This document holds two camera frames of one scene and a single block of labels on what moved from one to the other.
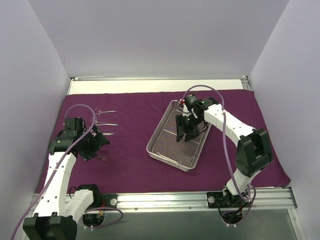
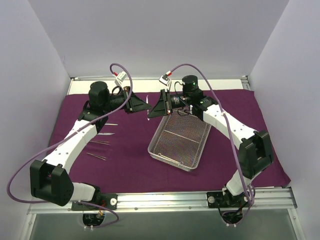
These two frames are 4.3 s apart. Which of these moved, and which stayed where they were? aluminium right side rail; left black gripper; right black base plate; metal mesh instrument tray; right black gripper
Moved: right black gripper; left black gripper
Stayed: metal mesh instrument tray; aluminium right side rail; right black base plate
